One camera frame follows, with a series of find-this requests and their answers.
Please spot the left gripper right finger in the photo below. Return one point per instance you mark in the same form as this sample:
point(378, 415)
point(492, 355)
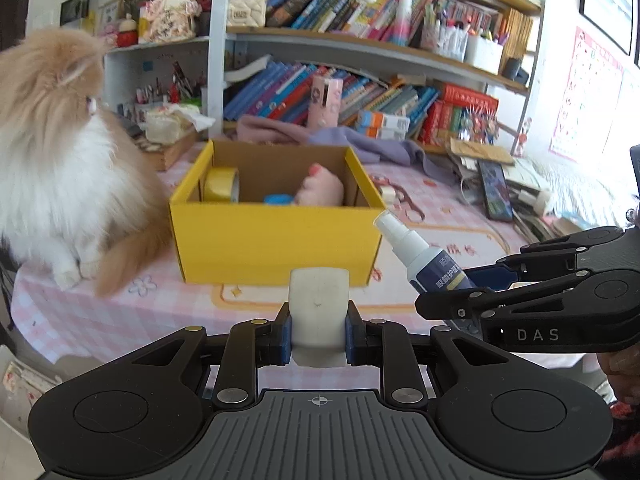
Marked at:
point(362, 339)

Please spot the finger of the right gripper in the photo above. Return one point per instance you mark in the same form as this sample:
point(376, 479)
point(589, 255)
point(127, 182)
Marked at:
point(518, 268)
point(553, 303)

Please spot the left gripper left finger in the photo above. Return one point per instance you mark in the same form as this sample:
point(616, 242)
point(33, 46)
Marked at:
point(275, 339)

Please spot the blue white spray bottle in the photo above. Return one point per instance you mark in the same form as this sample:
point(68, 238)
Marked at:
point(429, 269)

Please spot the white sponge pad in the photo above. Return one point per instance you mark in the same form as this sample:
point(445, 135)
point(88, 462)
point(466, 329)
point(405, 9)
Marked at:
point(318, 303)

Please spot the black smartphone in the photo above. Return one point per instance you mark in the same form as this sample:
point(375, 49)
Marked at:
point(496, 192)

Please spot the yellow cardboard box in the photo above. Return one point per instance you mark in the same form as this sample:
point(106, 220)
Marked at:
point(252, 243)

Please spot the pink plush toy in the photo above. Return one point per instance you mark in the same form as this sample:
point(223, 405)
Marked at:
point(320, 188)

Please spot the red book box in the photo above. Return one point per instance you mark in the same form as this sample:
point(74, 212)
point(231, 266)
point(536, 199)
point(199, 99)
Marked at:
point(460, 113)

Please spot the yellow tape roll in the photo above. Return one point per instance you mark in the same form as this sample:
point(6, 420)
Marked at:
point(221, 185)

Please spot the orange white carton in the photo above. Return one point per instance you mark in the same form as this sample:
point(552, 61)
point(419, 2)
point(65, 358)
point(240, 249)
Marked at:
point(382, 126)

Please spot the purple cloth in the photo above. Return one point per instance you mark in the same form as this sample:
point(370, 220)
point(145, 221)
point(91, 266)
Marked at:
point(370, 151)

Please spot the wooden tray box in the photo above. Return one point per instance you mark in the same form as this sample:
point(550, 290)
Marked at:
point(162, 157)

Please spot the pink cylindrical holder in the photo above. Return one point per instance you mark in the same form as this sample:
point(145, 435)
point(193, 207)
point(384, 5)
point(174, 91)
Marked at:
point(324, 102)

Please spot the fluffy orange white cat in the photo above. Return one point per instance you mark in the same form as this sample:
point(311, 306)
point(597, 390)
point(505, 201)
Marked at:
point(77, 196)

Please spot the white quilted handbag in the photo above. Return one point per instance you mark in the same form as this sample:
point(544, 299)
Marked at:
point(246, 13)

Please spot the white bookshelf frame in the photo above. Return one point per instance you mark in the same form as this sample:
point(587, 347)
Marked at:
point(237, 45)

